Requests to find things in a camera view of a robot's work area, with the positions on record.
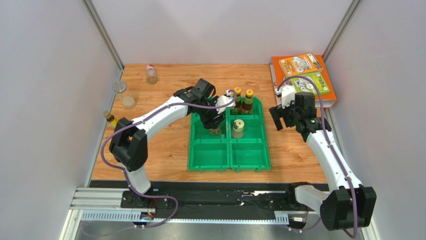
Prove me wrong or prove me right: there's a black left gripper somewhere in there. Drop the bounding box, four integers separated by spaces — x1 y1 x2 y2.
198 96 227 130

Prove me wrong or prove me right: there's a yellow cap green label bottle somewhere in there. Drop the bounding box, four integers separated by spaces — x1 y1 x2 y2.
230 87 242 115

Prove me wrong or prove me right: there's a yellow-green lid sesame jar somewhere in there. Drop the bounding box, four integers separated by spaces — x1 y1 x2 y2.
231 119 245 139

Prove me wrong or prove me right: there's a yellow cap soy sauce bottle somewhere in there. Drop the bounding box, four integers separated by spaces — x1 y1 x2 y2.
240 89 254 115

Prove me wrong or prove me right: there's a small yellow label bottle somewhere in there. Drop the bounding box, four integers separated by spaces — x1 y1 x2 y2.
103 110 118 130

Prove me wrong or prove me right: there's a white lid sauce jar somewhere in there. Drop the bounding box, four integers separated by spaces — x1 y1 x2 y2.
208 124 222 135

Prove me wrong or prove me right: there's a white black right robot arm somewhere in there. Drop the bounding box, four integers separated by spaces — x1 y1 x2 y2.
269 92 377 233

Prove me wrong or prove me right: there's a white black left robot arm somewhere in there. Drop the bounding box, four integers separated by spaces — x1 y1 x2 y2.
105 78 236 208

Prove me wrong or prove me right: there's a green comic book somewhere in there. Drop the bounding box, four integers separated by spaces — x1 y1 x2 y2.
289 72 331 96

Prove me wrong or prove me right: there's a green plastic divided bin tray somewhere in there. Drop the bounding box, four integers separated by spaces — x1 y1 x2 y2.
187 97 272 173

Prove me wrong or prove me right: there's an orange comic book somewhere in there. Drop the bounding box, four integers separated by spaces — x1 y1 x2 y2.
278 53 324 77

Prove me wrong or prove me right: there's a pink lid spice bottle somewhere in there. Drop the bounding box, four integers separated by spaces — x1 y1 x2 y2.
145 64 159 85

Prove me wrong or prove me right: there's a silver lid glass jar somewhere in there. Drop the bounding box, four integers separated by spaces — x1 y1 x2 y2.
112 80 136 110

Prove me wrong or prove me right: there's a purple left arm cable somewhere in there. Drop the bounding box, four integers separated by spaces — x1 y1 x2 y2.
100 89 238 229

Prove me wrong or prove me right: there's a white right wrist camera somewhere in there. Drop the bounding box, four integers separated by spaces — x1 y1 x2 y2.
274 85 296 108

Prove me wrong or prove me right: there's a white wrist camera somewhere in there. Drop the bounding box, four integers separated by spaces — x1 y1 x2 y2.
215 89 237 114
274 85 296 108

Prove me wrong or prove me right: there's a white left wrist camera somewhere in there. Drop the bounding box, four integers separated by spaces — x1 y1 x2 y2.
215 89 237 114

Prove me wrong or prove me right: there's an orange ring binder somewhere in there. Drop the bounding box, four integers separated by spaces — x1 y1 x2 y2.
269 54 337 108

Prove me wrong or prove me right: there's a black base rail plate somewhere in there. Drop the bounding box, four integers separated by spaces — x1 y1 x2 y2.
89 180 314 221

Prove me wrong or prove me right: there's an aluminium frame post right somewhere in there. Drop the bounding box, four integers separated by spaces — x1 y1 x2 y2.
322 0 363 63

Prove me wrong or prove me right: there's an aluminium frame post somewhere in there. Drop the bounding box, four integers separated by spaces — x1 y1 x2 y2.
81 0 125 72
322 0 363 63

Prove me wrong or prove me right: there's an aluminium frame post left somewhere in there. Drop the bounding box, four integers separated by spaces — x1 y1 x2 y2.
81 0 125 72

